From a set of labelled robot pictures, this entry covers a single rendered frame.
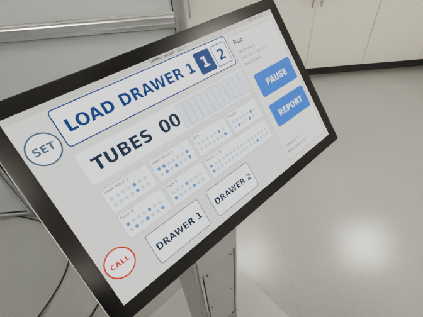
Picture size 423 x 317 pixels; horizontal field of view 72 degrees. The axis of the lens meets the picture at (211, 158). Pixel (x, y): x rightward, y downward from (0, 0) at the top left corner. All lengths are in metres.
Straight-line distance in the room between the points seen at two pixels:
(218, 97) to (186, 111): 0.06
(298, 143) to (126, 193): 0.33
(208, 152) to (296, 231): 1.23
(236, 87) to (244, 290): 1.08
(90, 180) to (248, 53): 0.34
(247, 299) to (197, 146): 1.05
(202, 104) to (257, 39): 0.18
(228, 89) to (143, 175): 0.20
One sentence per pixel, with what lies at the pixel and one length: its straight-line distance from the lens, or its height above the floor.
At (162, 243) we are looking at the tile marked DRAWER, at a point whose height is 1.00.
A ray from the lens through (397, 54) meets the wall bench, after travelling 3.14.
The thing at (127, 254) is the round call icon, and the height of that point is 1.02.
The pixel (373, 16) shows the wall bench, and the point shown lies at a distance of 2.86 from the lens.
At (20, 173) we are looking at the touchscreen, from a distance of 0.40.
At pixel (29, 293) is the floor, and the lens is 1.75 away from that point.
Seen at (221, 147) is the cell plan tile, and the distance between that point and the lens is 0.46.
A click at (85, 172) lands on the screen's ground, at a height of 1.11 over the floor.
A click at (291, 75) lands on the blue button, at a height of 1.09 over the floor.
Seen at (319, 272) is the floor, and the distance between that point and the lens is 1.55.
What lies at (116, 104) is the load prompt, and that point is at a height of 1.15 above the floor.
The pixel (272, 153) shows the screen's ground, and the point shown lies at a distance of 0.52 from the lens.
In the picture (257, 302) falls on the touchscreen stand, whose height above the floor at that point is 0.04.
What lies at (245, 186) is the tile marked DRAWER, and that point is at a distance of 0.48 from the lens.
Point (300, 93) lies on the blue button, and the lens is 0.60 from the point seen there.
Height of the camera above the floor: 1.36
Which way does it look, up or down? 44 degrees down
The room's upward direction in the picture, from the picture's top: 5 degrees counter-clockwise
